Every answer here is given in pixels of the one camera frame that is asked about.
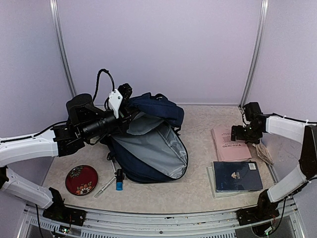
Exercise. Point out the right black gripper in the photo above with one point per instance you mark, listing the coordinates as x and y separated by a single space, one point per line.
240 134

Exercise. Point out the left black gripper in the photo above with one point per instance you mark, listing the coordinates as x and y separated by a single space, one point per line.
125 116

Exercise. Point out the pink paperback book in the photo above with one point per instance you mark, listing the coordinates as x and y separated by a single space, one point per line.
226 149

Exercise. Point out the navy blue student backpack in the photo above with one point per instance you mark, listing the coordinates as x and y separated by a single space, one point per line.
151 150

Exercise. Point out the dark blue book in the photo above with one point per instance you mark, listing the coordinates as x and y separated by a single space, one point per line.
237 176

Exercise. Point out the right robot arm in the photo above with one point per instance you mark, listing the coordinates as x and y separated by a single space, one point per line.
293 143

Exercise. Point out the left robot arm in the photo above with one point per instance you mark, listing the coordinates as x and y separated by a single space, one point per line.
85 121

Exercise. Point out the colourful comic booklet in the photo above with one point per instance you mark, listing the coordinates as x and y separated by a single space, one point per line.
263 153

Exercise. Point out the grey white book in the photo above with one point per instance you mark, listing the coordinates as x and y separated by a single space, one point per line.
216 194

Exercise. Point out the white marker with red cap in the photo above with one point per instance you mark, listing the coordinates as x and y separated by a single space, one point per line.
113 166

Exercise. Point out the clear plastic syringe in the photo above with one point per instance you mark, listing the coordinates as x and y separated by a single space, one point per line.
104 187

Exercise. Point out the black and blue stamp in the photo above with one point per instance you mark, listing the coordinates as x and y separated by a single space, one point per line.
119 179

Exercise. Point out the red floral plate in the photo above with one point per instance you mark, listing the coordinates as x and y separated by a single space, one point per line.
81 180

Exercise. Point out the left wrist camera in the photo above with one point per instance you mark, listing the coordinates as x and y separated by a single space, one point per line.
119 97

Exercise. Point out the right aluminium frame post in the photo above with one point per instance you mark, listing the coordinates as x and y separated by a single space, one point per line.
256 52

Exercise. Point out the aluminium frame post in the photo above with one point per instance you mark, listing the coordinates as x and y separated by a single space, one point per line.
62 48
256 52

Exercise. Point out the front aluminium rail base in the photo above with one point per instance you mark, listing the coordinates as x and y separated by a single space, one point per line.
109 224

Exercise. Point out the left aluminium frame post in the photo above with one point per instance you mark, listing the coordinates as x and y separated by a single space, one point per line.
62 48

